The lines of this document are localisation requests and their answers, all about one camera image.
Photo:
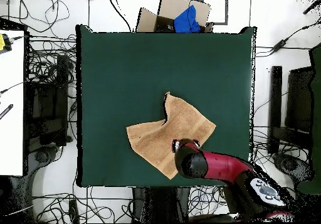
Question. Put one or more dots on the tan terry towel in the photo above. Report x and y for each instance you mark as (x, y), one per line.
(180, 118)

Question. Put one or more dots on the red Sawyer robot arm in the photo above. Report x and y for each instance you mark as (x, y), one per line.
(220, 166)

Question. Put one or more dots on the black flat case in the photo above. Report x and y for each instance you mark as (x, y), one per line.
(299, 98)

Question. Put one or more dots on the black flat tool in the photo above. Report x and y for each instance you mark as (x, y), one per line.
(6, 111)

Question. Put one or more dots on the dark green table cloth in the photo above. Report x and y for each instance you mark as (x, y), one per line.
(163, 66)

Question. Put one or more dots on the black upright bar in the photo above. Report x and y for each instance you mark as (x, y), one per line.
(275, 96)

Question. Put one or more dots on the blue garment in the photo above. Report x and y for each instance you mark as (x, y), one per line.
(186, 20)

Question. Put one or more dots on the black equipment rack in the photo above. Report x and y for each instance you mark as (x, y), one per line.
(49, 101)

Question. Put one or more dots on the open cardboard box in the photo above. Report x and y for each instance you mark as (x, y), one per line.
(170, 8)

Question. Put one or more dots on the white side table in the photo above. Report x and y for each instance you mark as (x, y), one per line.
(11, 108)

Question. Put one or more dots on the black tripod leg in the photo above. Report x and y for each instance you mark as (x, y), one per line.
(312, 7)

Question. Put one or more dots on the yellow and black device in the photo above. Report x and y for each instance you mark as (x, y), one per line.
(2, 42)

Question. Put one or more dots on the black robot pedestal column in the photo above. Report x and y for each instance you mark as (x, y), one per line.
(160, 204)

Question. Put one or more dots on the black pedestal foot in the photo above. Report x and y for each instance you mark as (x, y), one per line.
(288, 163)
(42, 156)

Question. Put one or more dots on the black metal frame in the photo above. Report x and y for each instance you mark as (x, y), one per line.
(226, 10)

